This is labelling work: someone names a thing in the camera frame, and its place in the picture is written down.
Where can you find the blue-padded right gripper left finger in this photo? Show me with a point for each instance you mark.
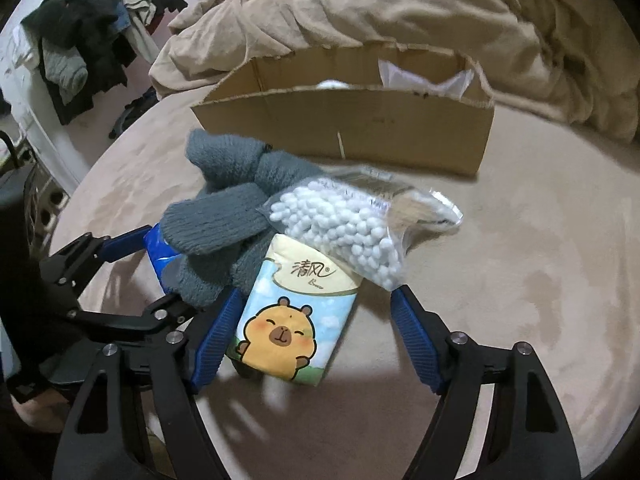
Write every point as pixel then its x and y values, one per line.
pixel 104 436

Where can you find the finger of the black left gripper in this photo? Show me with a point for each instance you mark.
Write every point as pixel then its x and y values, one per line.
pixel 168 311

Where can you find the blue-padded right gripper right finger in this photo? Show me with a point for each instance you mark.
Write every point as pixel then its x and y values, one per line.
pixel 527 436

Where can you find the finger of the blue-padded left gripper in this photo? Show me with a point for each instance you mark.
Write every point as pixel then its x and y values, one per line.
pixel 78 261

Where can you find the blue packet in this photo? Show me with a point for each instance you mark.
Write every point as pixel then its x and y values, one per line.
pixel 159 253

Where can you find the grey knitted glove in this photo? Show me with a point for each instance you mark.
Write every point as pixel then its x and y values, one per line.
pixel 220 238
pixel 228 160

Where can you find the capybara tissue pack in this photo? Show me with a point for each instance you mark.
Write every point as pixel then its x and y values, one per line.
pixel 295 313

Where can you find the bag of white beads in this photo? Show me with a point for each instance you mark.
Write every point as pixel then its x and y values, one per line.
pixel 363 217

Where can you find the white sock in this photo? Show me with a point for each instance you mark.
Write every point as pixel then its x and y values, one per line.
pixel 332 84

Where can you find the clear bag brown snacks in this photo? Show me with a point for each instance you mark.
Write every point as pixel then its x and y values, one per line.
pixel 395 78

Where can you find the shoe rack shelf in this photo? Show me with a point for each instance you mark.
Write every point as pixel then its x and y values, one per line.
pixel 31 201

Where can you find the black backpack on floor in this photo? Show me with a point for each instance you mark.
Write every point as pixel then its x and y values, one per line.
pixel 132 112

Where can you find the pile of hanging clothes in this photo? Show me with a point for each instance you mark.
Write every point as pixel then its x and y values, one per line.
pixel 84 46

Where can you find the brown cardboard box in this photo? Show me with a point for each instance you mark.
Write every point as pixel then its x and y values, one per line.
pixel 275 99

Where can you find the beige rumpled duvet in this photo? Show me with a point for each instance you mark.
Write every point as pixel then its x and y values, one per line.
pixel 573 61

